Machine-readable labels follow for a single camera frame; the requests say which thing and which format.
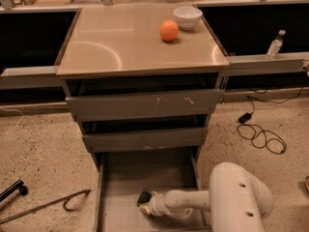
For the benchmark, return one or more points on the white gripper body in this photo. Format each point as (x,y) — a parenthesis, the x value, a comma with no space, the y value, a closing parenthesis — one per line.
(156,203)

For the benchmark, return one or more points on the green yellow sponge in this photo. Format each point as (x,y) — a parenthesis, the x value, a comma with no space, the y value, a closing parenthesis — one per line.
(144,198)

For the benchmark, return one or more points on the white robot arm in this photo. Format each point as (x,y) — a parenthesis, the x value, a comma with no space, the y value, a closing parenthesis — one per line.
(237,200)

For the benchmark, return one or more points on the grey open bottom drawer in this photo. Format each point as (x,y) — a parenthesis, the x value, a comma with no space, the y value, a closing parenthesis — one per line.
(122,178)

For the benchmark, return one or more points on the grey middle drawer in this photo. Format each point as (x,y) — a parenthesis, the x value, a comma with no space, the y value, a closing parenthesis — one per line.
(145,140)

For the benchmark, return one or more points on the grey top drawer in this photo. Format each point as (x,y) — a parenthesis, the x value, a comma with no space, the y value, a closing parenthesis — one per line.
(143,105)

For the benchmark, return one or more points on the grey metal drawer cabinet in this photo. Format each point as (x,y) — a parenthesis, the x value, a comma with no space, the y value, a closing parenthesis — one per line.
(117,50)

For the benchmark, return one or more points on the metal rod with hook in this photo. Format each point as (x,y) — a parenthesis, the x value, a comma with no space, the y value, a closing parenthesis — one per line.
(64,200)

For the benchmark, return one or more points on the black caster wheel leg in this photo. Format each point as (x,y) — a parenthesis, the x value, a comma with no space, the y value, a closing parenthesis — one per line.
(16,186)

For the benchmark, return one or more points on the tan shoe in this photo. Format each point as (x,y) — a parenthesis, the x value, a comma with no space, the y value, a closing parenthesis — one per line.
(307,183)

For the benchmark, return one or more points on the orange fruit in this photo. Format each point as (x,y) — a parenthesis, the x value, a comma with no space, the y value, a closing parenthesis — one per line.
(169,30)

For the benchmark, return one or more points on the white bowl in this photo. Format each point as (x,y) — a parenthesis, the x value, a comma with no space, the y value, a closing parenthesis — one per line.
(187,17)

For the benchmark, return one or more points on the clear plastic water bottle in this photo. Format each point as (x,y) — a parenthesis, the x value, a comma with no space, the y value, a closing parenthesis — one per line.
(276,45)

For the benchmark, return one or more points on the grey metal left rail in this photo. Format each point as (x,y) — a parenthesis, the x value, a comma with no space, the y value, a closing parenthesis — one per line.
(29,77)

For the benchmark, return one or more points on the grey metal side rail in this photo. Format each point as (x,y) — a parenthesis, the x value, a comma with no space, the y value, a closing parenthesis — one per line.
(259,64)

